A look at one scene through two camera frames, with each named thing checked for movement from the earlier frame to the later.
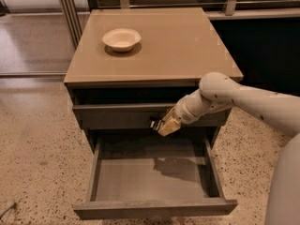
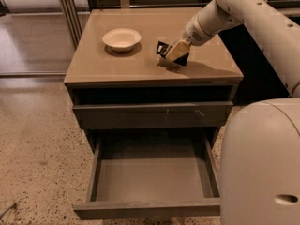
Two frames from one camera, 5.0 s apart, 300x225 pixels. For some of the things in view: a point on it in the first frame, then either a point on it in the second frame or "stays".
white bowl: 121,39 stays
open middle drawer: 136,177 stays
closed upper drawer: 137,115 stays
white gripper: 182,112 → 195,37
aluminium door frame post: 67,3 stays
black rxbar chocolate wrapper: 157,125 → 163,49
